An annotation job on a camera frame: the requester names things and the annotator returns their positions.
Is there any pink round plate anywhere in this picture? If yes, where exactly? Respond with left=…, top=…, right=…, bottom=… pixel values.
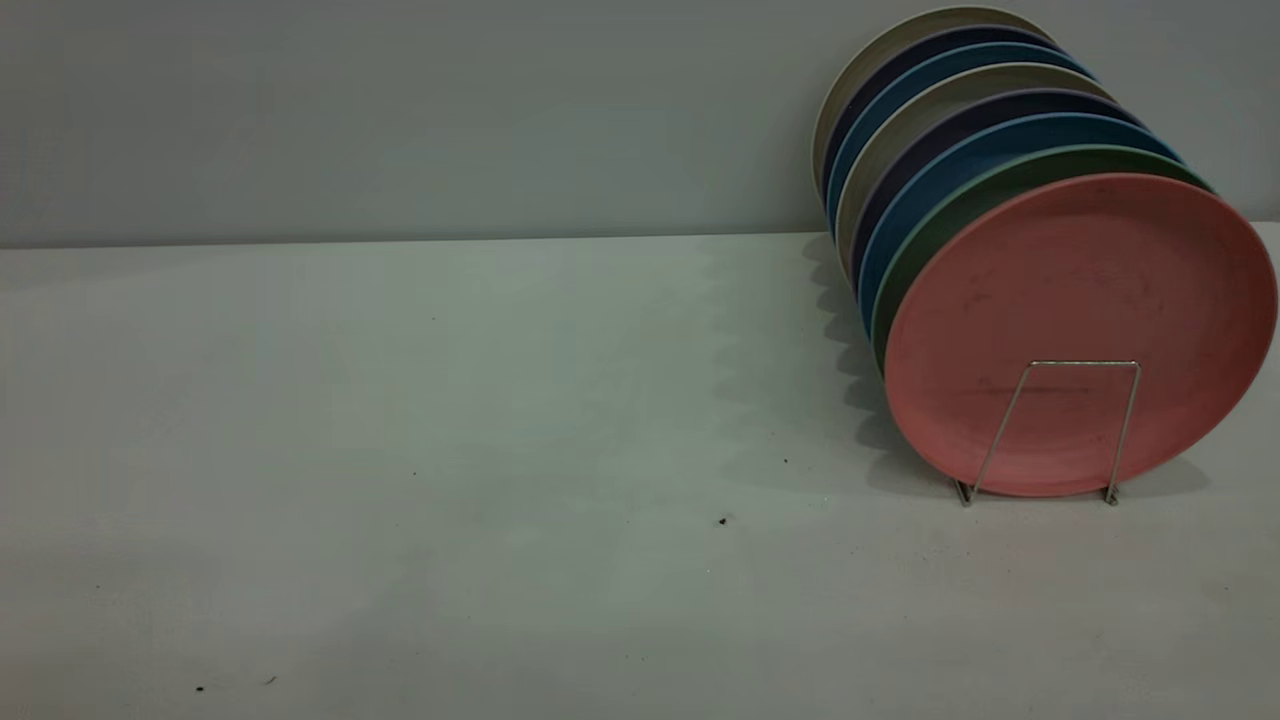
left=883, top=172, right=1279, bottom=498

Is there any green round plate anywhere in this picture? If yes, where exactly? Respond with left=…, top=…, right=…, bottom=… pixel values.
left=870, top=145, right=1216, bottom=376

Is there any blue round plate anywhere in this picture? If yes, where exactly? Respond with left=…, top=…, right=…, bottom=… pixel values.
left=858, top=112, right=1186, bottom=336
left=828, top=42, right=1096, bottom=236

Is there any purple round plate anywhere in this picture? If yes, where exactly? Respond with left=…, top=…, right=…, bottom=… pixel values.
left=852, top=88, right=1146, bottom=296
left=822, top=25, right=1061, bottom=211

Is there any beige round plate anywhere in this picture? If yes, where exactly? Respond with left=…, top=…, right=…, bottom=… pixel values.
left=838, top=62, right=1116, bottom=281
left=812, top=5, right=1051, bottom=201

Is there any metal wire plate rack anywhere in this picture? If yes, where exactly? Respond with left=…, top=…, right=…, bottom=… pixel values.
left=955, top=360, right=1143, bottom=506

